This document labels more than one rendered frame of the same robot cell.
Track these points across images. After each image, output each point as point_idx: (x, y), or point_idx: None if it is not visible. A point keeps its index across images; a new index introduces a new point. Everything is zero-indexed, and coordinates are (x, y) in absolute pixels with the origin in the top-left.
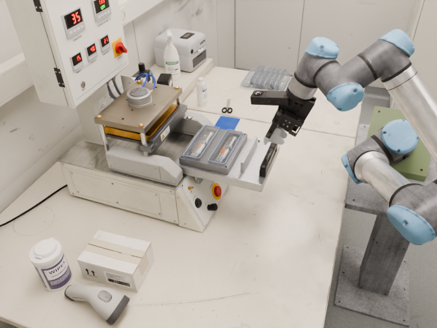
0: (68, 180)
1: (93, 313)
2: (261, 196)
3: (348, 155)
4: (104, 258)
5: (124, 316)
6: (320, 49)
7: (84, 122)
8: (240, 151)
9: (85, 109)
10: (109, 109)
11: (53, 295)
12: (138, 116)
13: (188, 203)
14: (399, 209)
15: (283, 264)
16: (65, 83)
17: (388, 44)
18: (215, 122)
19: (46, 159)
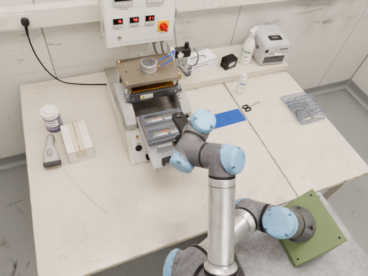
0: (107, 83)
1: None
2: (184, 175)
3: (241, 201)
4: (68, 135)
5: (54, 168)
6: (193, 119)
7: (127, 57)
8: None
9: (128, 51)
10: (130, 60)
11: (46, 133)
12: (134, 76)
13: (130, 144)
14: (172, 254)
15: (141, 219)
16: (104, 32)
17: (218, 153)
18: (228, 110)
19: None
